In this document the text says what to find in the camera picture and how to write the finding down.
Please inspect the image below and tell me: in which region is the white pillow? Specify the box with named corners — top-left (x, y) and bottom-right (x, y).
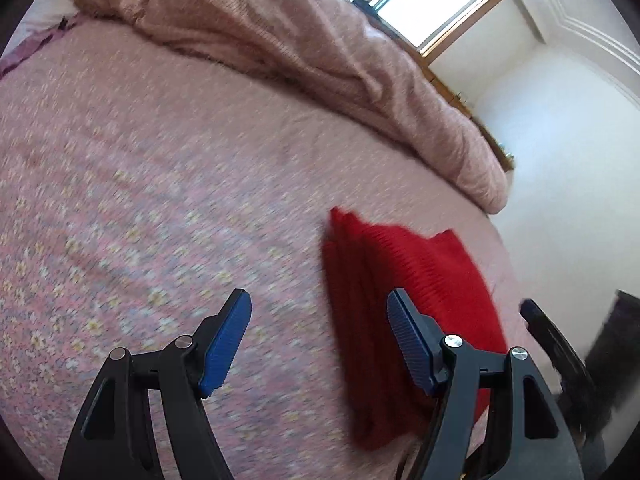
top-left (17, 0), bottom-right (76, 33)

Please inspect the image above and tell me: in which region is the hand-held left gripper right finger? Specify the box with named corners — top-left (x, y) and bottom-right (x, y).
top-left (386, 287), bottom-right (586, 480)

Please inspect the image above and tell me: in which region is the pink floral bed sheet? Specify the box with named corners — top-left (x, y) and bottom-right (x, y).
top-left (0, 20), bottom-right (563, 480)

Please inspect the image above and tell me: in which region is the red knitted sweater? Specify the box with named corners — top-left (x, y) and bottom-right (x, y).
top-left (320, 206), bottom-right (508, 453)

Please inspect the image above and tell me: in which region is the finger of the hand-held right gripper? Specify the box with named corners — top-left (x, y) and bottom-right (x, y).
top-left (519, 298), bottom-right (597, 412)

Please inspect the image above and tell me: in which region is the window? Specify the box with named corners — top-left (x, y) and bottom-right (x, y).
top-left (370, 0), bottom-right (507, 59)

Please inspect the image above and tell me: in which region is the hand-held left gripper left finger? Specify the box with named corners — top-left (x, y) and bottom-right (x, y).
top-left (59, 288), bottom-right (252, 480)

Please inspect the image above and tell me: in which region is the pink quilt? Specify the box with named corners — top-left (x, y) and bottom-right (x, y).
top-left (55, 0), bottom-right (512, 216)

